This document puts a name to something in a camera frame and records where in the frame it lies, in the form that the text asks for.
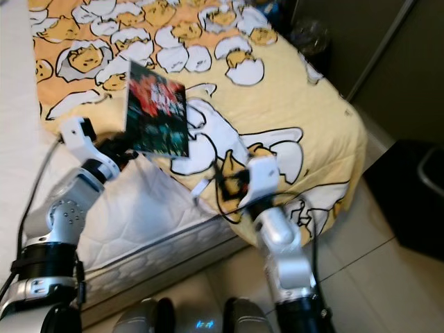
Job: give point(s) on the dark red green book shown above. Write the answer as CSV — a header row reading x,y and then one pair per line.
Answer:
x,y
156,111

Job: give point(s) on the yellow egg cartoon blanket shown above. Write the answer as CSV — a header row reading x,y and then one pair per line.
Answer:
x,y
284,104

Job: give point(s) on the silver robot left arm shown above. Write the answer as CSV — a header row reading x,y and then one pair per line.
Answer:
x,y
66,208

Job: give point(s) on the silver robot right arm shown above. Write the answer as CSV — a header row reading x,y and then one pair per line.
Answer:
x,y
281,243

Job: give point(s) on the white quilted mattress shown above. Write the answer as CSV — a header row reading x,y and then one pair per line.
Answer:
x,y
21,139

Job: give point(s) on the grey robot right leg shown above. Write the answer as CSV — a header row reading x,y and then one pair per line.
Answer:
x,y
248,319

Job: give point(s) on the grey robot leg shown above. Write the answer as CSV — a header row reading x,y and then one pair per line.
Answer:
x,y
142,318
248,319

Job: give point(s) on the grey robot left leg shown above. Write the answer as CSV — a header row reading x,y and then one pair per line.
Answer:
x,y
142,318

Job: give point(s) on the black storage box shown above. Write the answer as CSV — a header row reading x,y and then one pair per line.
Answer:
x,y
402,208

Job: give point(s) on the clear glass jar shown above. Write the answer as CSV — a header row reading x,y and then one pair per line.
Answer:
x,y
310,35

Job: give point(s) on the dark cabinet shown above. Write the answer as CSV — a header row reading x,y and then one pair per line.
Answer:
x,y
374,55

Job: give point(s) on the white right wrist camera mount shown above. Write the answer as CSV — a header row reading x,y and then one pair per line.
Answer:
x,y
262,177

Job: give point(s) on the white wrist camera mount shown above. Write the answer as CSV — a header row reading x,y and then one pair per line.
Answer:
x,y
75,132
262,177

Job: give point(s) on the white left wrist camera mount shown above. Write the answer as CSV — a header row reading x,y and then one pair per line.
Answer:
x,y
75,132

